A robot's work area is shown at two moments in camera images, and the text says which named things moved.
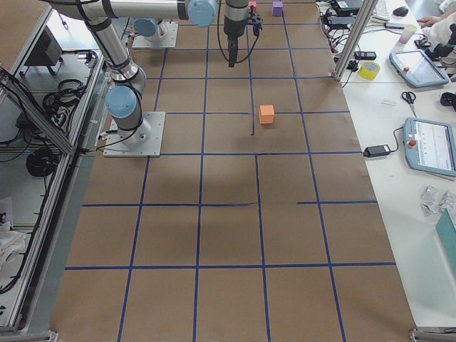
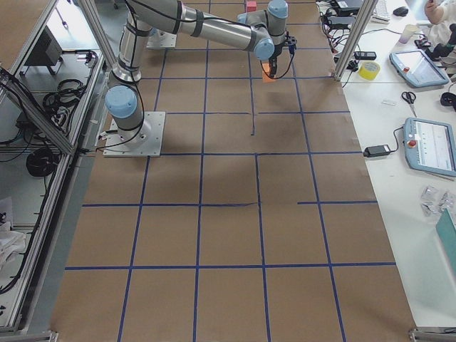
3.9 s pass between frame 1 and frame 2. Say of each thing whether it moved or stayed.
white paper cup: stayed
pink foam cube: stayed
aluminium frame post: stayed
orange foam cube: moved
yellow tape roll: stayed
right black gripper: moved
